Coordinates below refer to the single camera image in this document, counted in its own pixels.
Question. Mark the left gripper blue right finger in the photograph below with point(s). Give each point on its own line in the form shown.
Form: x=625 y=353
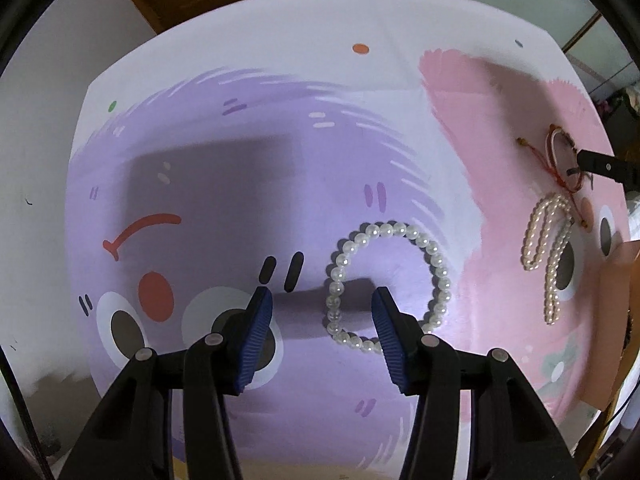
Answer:
x=512 y=434

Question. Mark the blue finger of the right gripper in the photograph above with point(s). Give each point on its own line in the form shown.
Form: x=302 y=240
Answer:
x=613 y=168

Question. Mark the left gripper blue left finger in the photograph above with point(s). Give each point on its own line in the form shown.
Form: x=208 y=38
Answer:
x=128 y=436

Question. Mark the pink plastic jewelry tray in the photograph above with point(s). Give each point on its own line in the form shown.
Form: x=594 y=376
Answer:
x=615 y=341

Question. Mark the light blue wardrobe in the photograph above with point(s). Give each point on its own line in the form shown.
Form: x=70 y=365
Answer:
x=596 y=52

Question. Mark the cartoon monster table mat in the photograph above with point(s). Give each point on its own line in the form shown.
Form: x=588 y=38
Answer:
x=302 y=144

